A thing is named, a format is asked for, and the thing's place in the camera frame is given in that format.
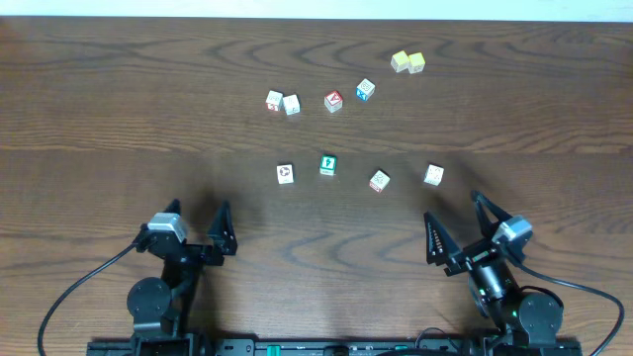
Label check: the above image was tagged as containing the yellow block left of pair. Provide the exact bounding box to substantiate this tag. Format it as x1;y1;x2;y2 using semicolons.
391;50;409;72

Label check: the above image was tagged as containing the red letter A block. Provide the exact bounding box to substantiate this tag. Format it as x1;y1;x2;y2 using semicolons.
324;90;343;113

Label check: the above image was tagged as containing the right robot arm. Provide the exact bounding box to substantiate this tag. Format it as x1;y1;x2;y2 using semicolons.
423;191;564;355

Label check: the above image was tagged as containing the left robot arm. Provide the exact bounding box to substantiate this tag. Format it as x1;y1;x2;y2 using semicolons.
127;200;237;356

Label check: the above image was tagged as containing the white block dragonfly picture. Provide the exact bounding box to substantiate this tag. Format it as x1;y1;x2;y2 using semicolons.
423;164;444;186

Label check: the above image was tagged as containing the yellow block of pair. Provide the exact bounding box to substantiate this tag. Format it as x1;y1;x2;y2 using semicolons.
391;50;409;72
407;52;426;74

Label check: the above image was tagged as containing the white block plain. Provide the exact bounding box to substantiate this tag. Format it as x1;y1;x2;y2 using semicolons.
283;94;301;116

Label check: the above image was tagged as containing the black cable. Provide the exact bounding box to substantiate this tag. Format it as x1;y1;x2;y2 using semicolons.
37;241;142;356
513;256;625;356

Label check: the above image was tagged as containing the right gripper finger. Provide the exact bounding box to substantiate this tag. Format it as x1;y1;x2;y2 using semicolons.
423;212;463;265
471;190;512;237

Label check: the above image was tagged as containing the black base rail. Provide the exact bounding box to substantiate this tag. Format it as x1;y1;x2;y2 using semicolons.
86;337;585;356

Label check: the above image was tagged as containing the white block soccer ball picture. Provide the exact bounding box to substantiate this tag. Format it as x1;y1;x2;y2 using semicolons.
276;164;294;185

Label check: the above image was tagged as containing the right black cable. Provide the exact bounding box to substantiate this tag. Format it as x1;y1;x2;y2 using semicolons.
513;256;625;356

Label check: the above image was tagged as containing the yellow block right of pair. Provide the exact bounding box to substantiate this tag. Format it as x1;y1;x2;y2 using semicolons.
407;52;426;74

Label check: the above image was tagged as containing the white block red edge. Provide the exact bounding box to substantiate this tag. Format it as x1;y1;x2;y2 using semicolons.
369;169;391;193

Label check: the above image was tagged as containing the white block red side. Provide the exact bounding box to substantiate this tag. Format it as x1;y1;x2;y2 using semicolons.
265;90;284;112

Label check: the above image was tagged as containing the left black cable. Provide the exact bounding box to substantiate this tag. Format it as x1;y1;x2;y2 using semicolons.
37;241;142;356

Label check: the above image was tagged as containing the blue edged alphabet block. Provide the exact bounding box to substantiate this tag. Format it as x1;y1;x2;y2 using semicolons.
356;78;376;102

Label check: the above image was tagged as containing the green edged alphabet block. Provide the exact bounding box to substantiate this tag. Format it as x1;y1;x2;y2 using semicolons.
319;154;337;176

